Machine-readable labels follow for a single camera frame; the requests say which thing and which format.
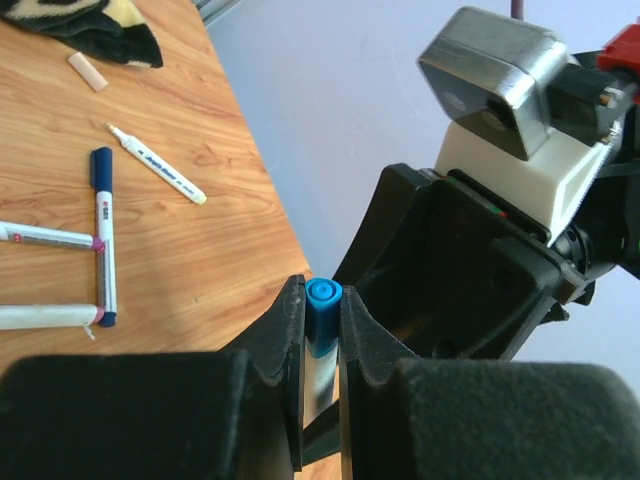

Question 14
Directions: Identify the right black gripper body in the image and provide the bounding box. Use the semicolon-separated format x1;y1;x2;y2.
357;167;590;359

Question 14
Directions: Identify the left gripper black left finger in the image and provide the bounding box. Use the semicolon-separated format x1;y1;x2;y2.
1;275;306;479

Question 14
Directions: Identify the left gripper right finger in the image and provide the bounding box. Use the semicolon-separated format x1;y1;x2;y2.
339;288;639;479

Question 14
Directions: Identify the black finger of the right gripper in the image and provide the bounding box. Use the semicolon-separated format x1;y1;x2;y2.
334;164;430;359

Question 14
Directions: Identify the sky blue capped marker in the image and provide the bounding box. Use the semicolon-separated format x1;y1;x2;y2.
303;277;343;425

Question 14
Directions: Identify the lilac capped white marker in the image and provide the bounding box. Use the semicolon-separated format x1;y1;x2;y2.
1;304;105;336

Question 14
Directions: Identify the yellow white pen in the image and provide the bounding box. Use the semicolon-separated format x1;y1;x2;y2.
106;123;208;205

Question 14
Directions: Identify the purple capped pen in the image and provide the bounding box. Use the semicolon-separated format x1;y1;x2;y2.
1;221;104;251

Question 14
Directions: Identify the beige marker cap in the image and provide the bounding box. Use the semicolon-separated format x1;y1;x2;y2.
67;52;109;92

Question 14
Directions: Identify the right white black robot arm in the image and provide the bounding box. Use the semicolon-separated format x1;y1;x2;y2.
335;40;639;359

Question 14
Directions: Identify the dark blue tipped pen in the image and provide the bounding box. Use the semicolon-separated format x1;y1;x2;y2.
90;147;118;328

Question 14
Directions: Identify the black floral pillow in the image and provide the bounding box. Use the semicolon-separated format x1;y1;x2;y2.
1;0;164;69

